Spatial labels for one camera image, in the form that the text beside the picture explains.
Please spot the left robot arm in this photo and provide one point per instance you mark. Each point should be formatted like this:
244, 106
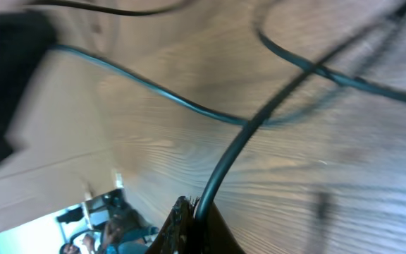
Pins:
25, 38

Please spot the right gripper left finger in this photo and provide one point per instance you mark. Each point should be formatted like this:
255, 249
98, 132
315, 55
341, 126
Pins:
175, 236

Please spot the person in background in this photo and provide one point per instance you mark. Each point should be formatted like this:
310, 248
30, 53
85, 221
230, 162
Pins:
126, 232

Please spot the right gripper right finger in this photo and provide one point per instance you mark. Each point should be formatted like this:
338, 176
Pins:
217, 237

